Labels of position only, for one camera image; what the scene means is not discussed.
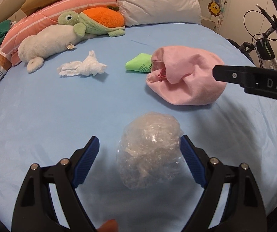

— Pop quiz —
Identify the left hand thumb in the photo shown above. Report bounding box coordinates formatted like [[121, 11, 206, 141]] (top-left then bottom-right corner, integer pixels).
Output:
[[97, 219, 118, 232]]

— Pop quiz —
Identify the pink striped pillow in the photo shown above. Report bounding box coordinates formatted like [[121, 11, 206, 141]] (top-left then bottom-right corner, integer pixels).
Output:
[[1, 0, 117, 66]]

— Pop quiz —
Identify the white plush toy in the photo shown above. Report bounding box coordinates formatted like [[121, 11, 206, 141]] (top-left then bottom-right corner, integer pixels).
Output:
[[18, 25, 96, 73]]

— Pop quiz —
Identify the pink fabric cloth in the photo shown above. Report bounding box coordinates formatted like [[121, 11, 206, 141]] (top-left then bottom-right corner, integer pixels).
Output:
[[146, 46, 227, 106]]

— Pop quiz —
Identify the clear plastic bag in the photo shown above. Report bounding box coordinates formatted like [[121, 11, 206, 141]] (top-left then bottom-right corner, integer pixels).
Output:
[[116, 112, 183, 190]]

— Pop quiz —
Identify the green orange turtle plush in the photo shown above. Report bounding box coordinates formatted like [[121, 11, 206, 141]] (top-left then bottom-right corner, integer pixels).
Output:
[[58, 7, 125, 38]]

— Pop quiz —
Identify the grey silver pillow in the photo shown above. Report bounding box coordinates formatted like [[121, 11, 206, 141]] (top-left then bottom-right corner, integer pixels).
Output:
[[117, 0, 202, 27]]

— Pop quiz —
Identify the lion picture board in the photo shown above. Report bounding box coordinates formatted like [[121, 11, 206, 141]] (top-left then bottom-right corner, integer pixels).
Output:
[[198, 0, 228, 34]]

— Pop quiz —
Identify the green sock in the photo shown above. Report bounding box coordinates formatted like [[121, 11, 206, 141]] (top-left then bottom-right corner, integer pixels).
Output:
[[125, 53, 152, 73]]

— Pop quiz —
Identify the white crumpled tissue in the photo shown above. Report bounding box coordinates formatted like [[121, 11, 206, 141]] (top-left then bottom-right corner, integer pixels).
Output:
[[57, 50, 107, 77]]

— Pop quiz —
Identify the bicycle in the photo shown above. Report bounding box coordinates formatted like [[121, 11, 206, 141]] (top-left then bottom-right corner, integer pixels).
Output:
[[227, 4, 277, 70]]

